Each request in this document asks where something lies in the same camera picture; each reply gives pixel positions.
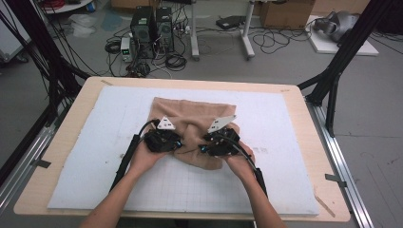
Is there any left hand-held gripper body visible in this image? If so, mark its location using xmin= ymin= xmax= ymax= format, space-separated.
xmin=144 ymin=115 xmax=177 ymax=154

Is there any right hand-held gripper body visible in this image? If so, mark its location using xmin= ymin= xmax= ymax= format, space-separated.
xmin=204 ymin=114 xmax=241 ymax=157

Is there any tan terry towel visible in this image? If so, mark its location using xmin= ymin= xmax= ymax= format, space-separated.
xmin=147 ymin=97 xmax=255 ymax=171

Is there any person's left hand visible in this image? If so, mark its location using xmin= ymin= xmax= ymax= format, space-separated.
xmin=129 ymin=141 xmax=169 ymax=177

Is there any person's right hand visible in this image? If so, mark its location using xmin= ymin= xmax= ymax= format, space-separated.
xmin=221 ymin=145 xmax=256 ymax=184

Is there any white gridded foam mat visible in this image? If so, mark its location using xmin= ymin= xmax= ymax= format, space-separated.
xmin=47 ymin=85 xmax=320 ymax=217

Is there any white bench power supply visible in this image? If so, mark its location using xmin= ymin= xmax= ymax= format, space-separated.
xmin=120 ymin=36 xmax=134 ymax=63

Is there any narrow black computer tower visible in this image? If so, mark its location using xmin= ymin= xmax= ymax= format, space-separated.
xmin=155 ymin=7 xmax=175 ymax=53

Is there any wide black computer tower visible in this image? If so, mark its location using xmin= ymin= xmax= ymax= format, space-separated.
xmin=130 ymin=5 xmax=156 ymax=60

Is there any flat black device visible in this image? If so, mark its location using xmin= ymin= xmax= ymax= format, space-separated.
xmin=216 ymin=15 xmax=247 ymax=31

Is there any grey tape strip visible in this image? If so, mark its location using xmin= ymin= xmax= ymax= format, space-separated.
xmin=31 ymin=159 xmax=51 ymax=169
xmin=324 ymin=173 xmax=348 ymax=188

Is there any white floor board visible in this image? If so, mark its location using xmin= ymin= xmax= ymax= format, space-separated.
xmin=305 ymin=14 xmax=379 ymax=57

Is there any large cardboard box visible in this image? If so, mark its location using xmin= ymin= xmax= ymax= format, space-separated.
xmin=259 ymin=0 xmax=317 ymax=30

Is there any black metal stand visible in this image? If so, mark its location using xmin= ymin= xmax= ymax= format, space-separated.
xmin=297 ymin=0 xmax=398 ymax=138
xmin=0 ymin=0 xmax=91 ymax=127

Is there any round white table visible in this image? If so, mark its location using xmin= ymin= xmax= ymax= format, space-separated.
xmin=39 ymin=0 xmax=96 ymax=15

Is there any grey rounded device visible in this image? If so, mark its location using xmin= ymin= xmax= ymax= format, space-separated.
xmin=313 ymin=10 xmax=360 ymax=42

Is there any left hand-held gripper black cable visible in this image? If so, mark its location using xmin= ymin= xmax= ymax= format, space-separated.
xmin=108 ymin=118 xmax=161 ymax=193

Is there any hand-held gripper black cable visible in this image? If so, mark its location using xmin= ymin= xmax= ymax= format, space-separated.
xmin=108 ymin=118 xmax=161 ymax=193
xmin=218 ymin=134 xmax=269 ymax=198

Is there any right hand-held gripper black cable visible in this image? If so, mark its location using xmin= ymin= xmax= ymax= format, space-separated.
xmin=218 ymin=134 xmax=269 ymax=198

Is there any coiled black cable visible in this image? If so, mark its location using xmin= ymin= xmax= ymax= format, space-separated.
xmin=164 ymin=52 xmax=188 ymax=72

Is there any white desk frame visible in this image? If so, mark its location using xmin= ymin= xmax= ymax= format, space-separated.
xmin=189 ymin=0 xmax=256 ymax=62

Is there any loose black floor cable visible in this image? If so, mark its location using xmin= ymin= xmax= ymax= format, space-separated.
xmin=251 ymin=27 xmax=313 ymax=55

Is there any aluminium rail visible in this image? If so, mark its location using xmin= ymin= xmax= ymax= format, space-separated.
xmin=0 ymin=104 xmax=72 ymax=217
xmin=305 ymin=98 xmax=376 ymax=228

